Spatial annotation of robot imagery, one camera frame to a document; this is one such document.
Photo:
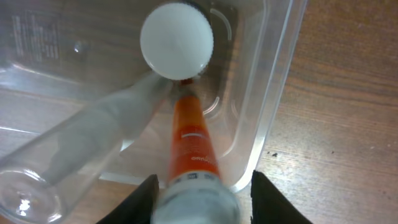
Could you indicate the white spray bottle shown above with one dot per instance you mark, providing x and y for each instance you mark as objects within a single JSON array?
[{"x": 42, "y": 181}]

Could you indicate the clear plastic container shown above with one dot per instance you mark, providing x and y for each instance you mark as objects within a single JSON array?
[{"x": 59, "y": 56}]

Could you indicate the dark bottle white cap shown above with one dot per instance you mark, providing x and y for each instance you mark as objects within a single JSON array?
[{"x": 177, "y": 41}]

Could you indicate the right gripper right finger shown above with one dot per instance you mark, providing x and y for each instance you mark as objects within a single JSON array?
[{"x": 269, "y": 206}]

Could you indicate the orange tube white cap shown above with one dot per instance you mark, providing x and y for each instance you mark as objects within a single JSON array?
[{"x": 195, "y": 193}]

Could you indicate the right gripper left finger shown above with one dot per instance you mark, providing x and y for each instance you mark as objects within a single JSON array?
[{"x": 137, "y": 207}]

